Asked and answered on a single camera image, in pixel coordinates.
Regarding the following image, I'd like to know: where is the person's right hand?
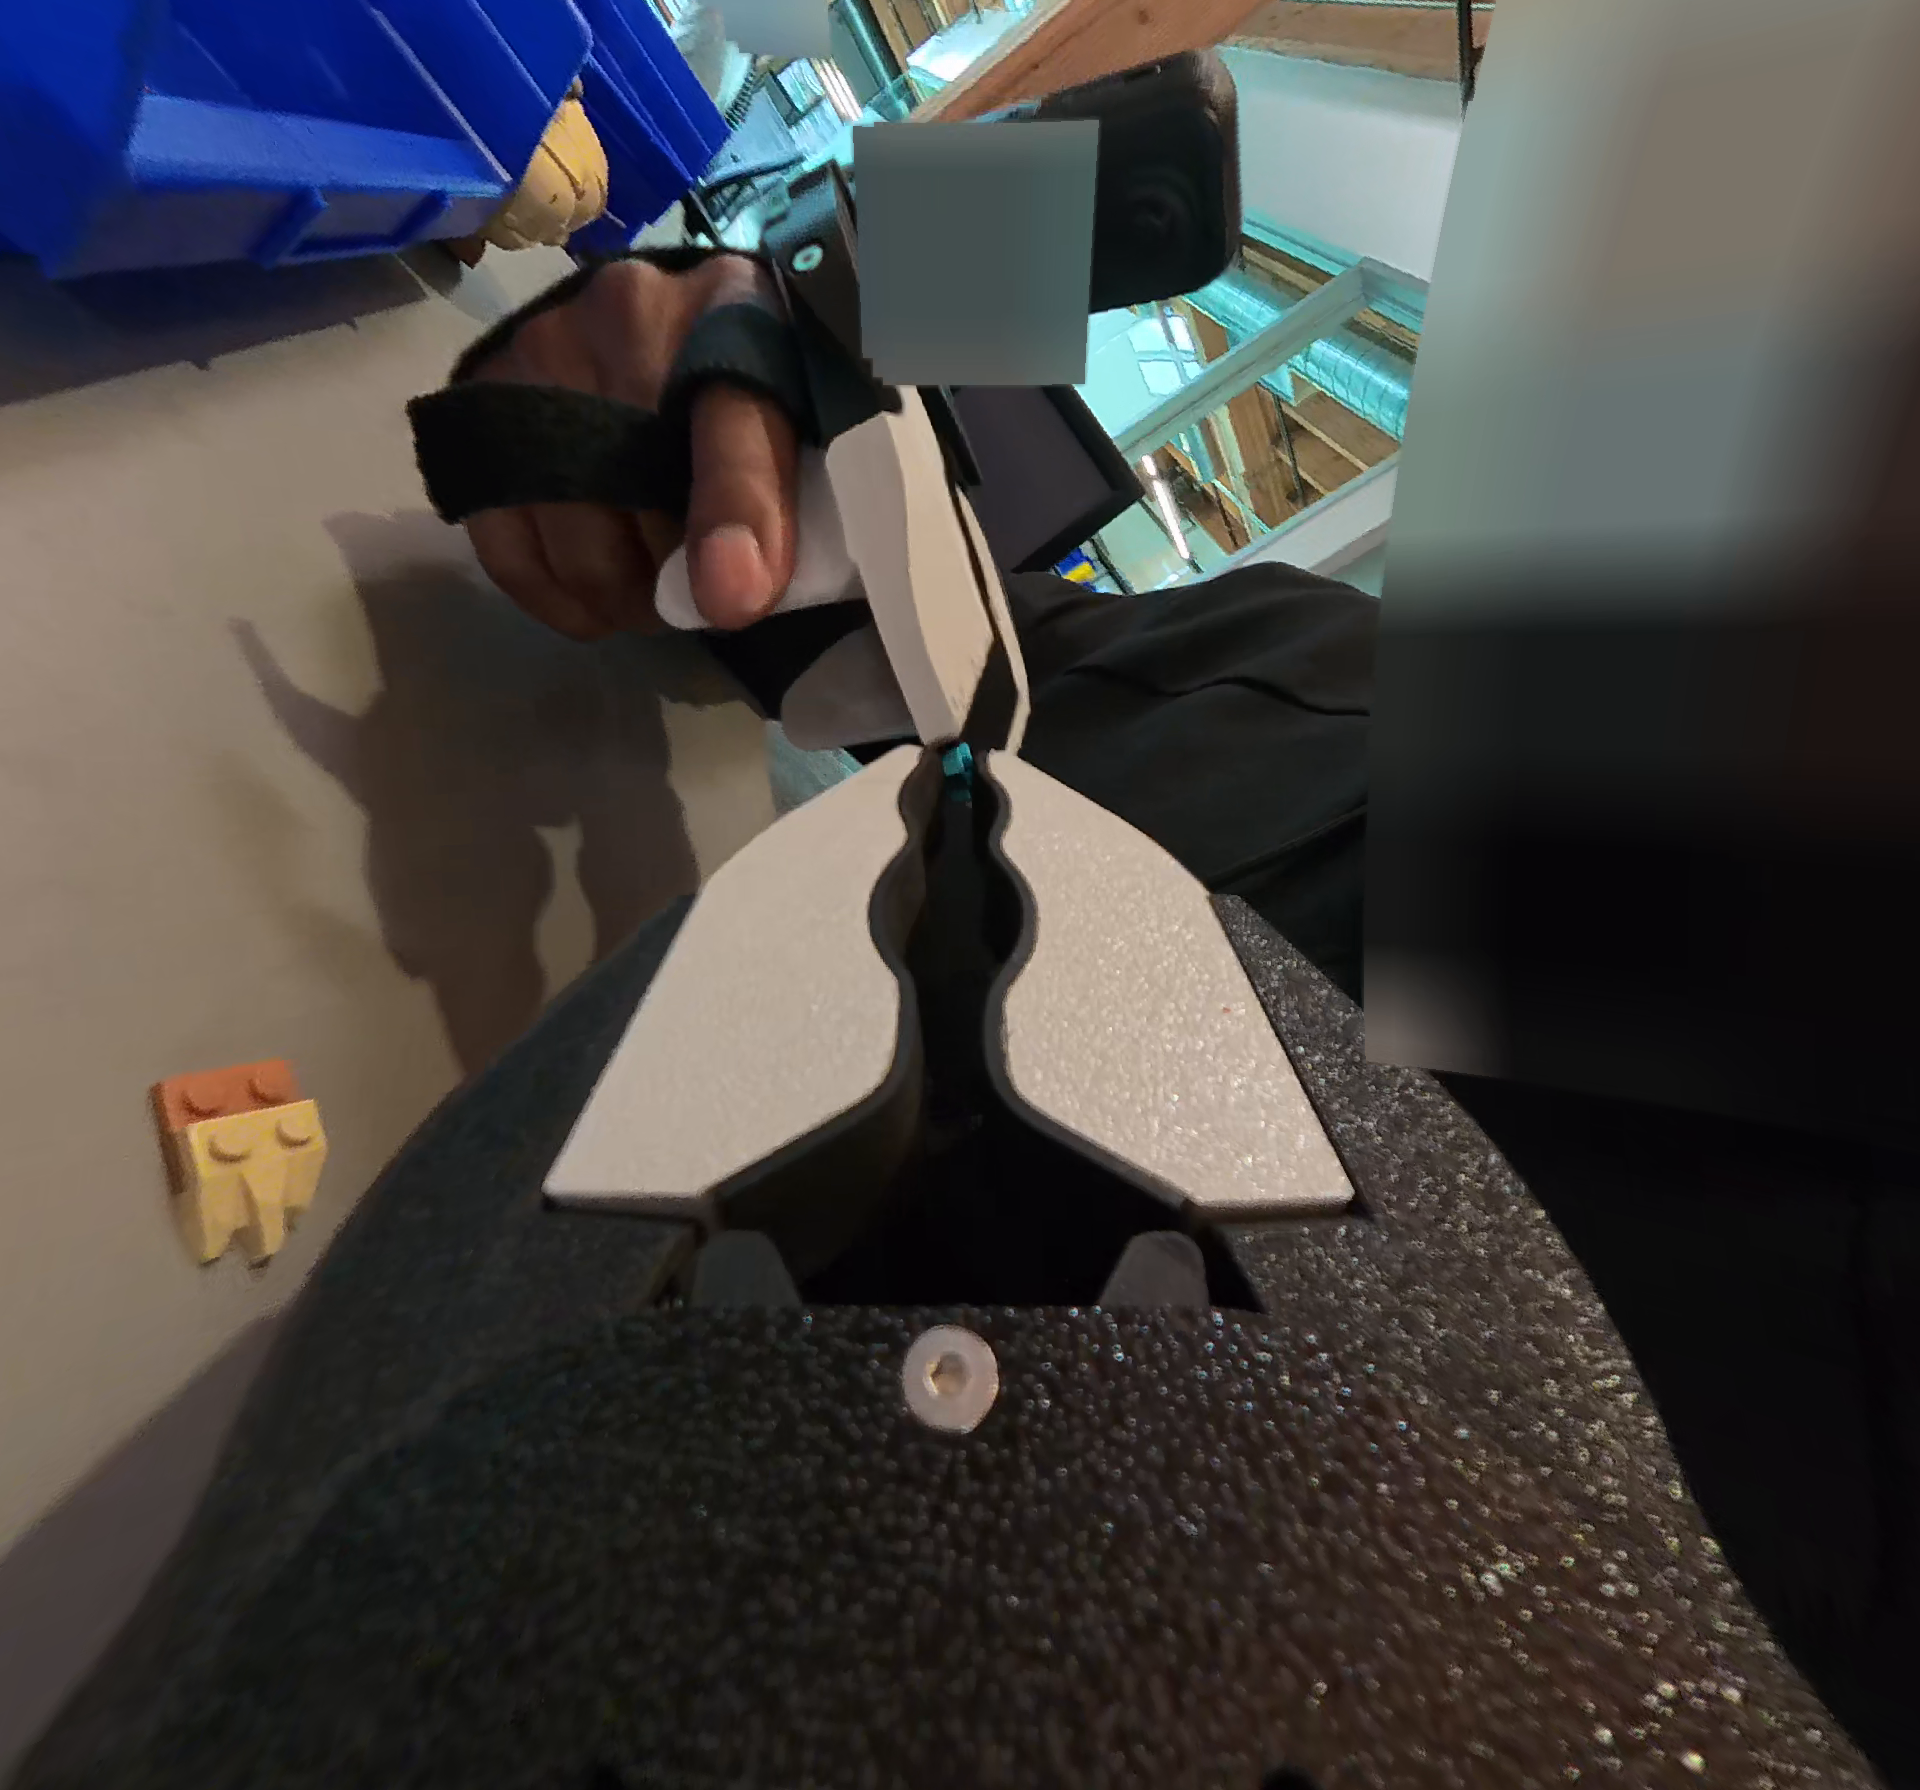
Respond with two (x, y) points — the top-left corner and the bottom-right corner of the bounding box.
(457, 251), (805, 644)

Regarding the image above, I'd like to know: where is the blue plastic storage bin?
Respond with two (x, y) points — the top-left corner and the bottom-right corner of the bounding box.
(0, 0), (596, 285)
(486, 0), (737, 260)

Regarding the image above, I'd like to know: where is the black framed monitor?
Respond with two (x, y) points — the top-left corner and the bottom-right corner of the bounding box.
(937, 384), (1145, 577)

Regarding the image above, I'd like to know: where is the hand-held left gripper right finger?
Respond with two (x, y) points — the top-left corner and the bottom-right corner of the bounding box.
(981, 752), (1359, 1214)

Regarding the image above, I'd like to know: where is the yellow toothed lego piece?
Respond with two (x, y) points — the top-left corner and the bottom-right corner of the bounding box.
(180, 1100), (330, 1267)

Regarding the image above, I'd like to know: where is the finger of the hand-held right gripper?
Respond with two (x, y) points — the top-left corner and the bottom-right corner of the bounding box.
(823, 396), (997, 749)
(957, 511), (1037, 761)

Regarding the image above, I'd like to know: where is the person's black clothed body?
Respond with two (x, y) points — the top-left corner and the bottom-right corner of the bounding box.
(1004, 564), (1920, 1672)

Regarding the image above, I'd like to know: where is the brown square lego plate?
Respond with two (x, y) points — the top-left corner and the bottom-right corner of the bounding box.
(151, 1060), (300, 1192)

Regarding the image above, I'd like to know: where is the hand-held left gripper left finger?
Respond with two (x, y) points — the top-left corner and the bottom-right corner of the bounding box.
(543, 746), (928, 1214)

